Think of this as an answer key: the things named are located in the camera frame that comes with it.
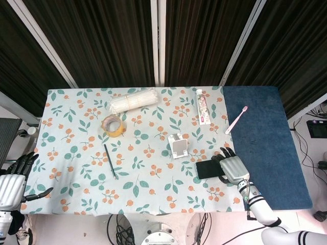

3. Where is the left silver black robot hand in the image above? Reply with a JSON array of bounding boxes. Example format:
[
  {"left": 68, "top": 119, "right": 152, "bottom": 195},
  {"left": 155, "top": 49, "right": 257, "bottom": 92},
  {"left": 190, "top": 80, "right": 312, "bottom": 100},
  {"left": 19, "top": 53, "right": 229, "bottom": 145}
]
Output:
[{"left": 0, "top": 151, "right": 55, "bottom": 211}]

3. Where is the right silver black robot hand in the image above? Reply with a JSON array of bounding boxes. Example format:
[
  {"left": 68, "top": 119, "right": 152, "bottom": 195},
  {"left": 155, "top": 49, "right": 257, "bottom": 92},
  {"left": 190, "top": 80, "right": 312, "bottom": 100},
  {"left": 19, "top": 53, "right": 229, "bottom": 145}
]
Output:
[{"left": 211, "top": 146, "right": 251, "bottom": 185}]

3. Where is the black smartphone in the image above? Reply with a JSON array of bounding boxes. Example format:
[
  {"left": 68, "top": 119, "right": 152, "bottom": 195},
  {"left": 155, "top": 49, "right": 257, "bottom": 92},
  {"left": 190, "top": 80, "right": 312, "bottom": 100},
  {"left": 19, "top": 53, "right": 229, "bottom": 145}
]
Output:
[{"left": 195, "top": 159, "right": 226, "bottom": 180}]

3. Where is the round white robot base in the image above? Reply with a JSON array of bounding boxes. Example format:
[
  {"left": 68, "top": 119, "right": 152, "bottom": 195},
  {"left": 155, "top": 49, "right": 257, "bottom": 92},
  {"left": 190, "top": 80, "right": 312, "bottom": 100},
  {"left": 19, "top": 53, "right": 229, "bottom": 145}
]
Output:
[{"left": 140, "top": 221, "right": 172, "bottom": 245}]

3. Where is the white folding phone stand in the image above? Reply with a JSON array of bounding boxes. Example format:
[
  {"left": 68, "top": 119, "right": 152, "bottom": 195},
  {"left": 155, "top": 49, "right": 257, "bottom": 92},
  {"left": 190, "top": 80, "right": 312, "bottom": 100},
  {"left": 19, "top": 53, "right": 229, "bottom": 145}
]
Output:
[{"left": 167, "top": 133, "right": 190, "bottom": 160}]

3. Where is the blue fabric table mat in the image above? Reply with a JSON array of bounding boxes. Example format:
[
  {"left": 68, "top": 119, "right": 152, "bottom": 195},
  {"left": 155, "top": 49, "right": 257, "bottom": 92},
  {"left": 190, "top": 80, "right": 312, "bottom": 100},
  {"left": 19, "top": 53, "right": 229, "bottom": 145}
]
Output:
[{"left": 222, "top": 85, "right": 314, "bottom": 212}]

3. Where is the pink toothbrush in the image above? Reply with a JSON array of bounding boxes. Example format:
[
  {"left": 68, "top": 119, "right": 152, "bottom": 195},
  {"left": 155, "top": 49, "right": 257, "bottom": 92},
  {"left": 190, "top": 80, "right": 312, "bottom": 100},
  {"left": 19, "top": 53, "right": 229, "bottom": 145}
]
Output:
[{"left": 224, "top": 105, "right": 249, "bottom": 135}]

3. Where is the white floral toothpaste tube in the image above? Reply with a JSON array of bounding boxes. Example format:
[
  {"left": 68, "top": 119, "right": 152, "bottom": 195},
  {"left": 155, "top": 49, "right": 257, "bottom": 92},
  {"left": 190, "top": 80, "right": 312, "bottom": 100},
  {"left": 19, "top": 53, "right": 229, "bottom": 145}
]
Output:
[{"left": 196, "top": 88, "right": 212, "bottom": 126}]

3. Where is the black box with screen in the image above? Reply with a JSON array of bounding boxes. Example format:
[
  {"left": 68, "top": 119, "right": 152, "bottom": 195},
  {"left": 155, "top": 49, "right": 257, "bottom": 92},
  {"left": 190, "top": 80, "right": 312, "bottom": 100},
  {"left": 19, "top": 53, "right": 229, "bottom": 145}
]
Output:
[{"left": 306, "top": 119, "right": 327, "bottom": 139}]

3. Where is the fruit and leaf print tablecloth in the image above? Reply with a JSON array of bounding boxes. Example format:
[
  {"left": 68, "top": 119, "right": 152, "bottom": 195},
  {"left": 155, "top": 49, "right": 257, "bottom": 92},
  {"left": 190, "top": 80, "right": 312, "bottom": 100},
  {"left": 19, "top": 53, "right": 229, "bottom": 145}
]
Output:
[{"left": 20, "top": 86, "right": 248, "bottom": 215}]

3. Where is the dark green pencil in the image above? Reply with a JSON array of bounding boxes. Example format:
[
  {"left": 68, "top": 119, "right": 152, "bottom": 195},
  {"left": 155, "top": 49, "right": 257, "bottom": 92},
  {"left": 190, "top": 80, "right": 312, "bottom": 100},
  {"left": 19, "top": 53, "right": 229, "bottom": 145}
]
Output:
[{"left": 103, "top": 143, "right": 118, "bottom": 180}]

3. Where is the yellow packing tape roll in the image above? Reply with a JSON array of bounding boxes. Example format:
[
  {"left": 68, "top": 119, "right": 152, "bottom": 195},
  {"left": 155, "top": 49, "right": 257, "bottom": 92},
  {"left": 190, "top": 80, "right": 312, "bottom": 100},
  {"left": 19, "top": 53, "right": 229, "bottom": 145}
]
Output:
[{"left": 102, "top": 114, "right": 125, "bottom": 138}]

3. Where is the bundle of wrapped plastic straws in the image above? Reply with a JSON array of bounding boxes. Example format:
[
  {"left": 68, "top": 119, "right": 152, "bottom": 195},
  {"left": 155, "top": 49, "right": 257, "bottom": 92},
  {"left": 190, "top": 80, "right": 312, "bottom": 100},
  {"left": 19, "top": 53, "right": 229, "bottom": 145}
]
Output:
[{"left": 109, "top": 88, "right": 159, "bottom": 114}]

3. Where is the dark pleated curtain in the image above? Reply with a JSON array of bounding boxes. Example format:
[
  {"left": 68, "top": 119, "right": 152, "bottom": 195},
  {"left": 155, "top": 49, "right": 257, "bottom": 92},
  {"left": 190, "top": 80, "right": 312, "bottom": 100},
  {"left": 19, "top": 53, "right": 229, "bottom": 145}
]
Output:
[{"left": 0, "top": 0, "right": 327, "bottom": 118}]

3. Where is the black cable bundle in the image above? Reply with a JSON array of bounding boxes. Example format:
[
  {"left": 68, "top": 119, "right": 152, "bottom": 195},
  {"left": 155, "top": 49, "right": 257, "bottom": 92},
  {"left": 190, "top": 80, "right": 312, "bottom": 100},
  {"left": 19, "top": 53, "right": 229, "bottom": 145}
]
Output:
[{"left": 105, "top": 213, "right": 140, "bottom": 245}]

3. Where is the white slanted frame bar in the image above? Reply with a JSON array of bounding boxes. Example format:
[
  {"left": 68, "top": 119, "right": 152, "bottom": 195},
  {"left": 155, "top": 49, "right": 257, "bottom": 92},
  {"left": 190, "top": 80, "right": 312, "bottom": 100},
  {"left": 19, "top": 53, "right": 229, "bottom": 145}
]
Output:
[
  {"left": 11, "top": 0, "right": 79, "bottom": 89},
  {"left": 219, "top": 0, "right": 270, "bottom": 87}
]

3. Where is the white vertical frame post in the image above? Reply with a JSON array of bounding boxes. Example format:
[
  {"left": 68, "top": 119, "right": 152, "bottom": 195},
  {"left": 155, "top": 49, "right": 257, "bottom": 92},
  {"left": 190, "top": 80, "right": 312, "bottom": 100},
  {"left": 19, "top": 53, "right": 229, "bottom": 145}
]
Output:
[{"left": 150, "top": 0, "right": 167, "bottom": 87}]

